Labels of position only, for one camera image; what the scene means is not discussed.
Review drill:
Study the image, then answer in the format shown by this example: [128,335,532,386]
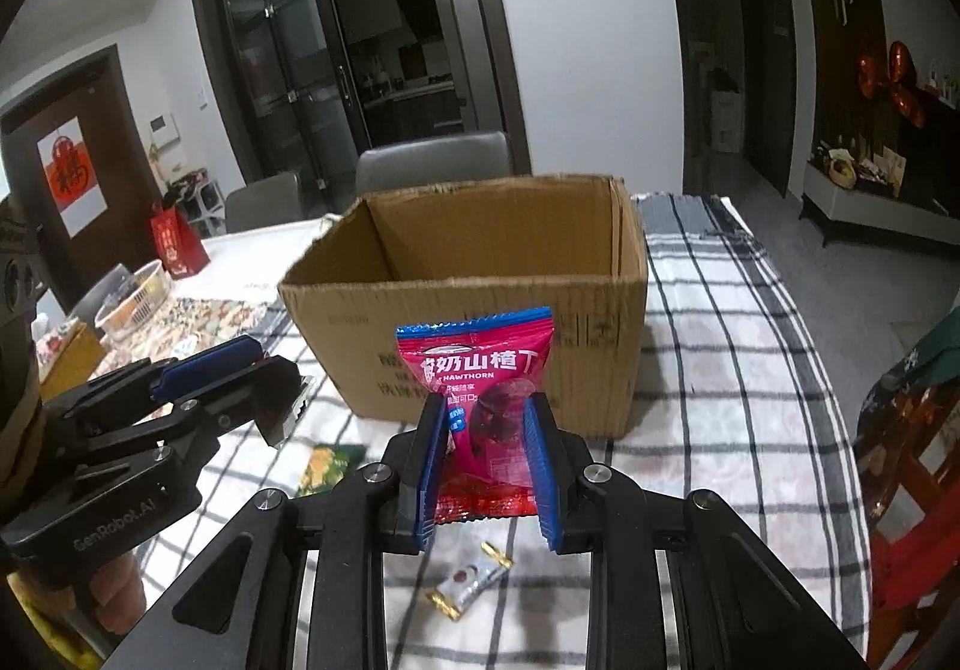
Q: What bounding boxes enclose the green snack packet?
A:
[296,444,366,498]

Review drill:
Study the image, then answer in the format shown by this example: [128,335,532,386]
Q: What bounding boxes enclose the white gold small candy bar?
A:
[427,540,514,621]

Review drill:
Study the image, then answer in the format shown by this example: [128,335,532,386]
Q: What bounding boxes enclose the pink hawthorn snack packet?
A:
[395,306,555,524]

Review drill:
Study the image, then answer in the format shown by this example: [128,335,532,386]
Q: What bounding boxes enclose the person's left hand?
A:
[7,551,146,636]

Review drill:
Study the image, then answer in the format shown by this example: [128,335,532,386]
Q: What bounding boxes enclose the patterned floral table mat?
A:
[93,298,268,377]

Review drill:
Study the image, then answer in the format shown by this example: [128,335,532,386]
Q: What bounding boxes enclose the clear bowl of food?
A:
[94,259,172,344]

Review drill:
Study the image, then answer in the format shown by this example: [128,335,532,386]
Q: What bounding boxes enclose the tissue box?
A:
[37,317,106,402]

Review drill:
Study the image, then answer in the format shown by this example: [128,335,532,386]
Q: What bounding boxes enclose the red gift bag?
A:
[149,204,210,280]

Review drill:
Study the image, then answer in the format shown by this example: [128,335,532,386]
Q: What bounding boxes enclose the black white plaid tablecloth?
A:
[140,176,871,652]

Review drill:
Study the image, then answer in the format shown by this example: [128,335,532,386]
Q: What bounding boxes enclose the grey dining chair left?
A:
[224,172,306,233]

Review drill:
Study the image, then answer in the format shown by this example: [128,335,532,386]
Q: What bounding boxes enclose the grey dining chair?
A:
[355,131,514,196]
[224,172,306,233]

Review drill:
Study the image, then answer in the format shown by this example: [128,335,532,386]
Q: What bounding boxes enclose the red fu door poster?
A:
[37,118,107,238]

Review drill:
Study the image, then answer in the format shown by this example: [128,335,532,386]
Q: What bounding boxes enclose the red wooden chair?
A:
[854,379,958,668]

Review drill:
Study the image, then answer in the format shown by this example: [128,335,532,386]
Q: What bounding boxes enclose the grey dining chair right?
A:
[355,131,514,196]

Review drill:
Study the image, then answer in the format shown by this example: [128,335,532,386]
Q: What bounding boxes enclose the brown cardboard box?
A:
[278,176,647,438]

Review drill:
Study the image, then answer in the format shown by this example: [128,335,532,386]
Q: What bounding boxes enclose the green cloth on chair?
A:
[880,308,960,390]

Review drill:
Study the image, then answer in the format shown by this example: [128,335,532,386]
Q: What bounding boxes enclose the white low tv cabinet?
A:
[800,165,958,248]

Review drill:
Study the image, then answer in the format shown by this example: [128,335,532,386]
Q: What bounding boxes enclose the red heart balloons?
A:
[857,40,926,129]

